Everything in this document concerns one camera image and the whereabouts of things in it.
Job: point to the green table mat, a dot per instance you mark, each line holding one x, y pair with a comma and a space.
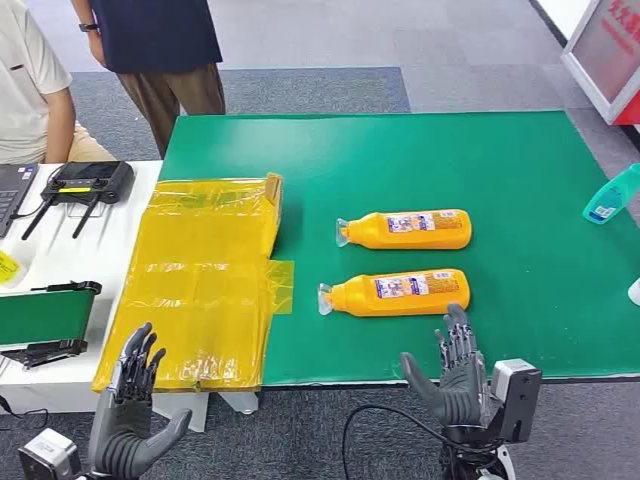
400, 166

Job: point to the standing person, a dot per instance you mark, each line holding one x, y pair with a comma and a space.
155, 40

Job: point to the black remote controller with antennas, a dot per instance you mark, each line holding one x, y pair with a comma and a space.
87, 180

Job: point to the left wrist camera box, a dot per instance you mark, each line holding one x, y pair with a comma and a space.
47, 457

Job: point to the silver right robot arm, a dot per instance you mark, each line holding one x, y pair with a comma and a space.
470, 460

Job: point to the yellow plastic wrapped box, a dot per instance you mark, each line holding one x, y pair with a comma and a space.
200, 285

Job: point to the teal plastic bottle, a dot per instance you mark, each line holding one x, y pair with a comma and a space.
610, 199

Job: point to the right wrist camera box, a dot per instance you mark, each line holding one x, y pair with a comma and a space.
518, 397

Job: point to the yellow sticker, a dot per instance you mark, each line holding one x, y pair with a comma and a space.
7, 268

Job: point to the black wristwatch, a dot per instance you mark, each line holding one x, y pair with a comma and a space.
89, 27

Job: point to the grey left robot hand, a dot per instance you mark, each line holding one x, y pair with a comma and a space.
120, 430

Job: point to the white table foot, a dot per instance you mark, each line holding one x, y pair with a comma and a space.
195, 401
240, 403

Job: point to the seated person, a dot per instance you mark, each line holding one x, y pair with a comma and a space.
25, 86

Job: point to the dark laptop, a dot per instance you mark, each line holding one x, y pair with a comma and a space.
12, 189

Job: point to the small green belt conveyor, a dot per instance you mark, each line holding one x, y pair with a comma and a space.
40, 318

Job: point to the white framed red sign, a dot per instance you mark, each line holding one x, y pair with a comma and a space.
607, 53

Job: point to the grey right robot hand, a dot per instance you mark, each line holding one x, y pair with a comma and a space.
460, 391

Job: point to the orange bottle with clear cap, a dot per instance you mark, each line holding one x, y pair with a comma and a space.
400, 295
410, 232

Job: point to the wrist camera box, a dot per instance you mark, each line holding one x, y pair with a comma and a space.
518, 397
47, 457

